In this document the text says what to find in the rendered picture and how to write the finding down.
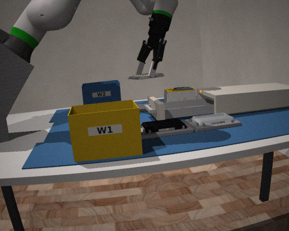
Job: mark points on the blue bench mat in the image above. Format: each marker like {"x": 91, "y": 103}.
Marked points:
{"x": 56, "y": 150}

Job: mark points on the yellow open bin labelled w1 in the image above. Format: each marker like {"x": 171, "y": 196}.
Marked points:
{"x": 105, "y": 130}

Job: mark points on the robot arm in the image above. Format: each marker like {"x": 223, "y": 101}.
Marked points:
{"x": 41, "y": 16}

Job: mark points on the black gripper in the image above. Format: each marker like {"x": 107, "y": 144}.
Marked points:
{"x": 156, "y": 43}

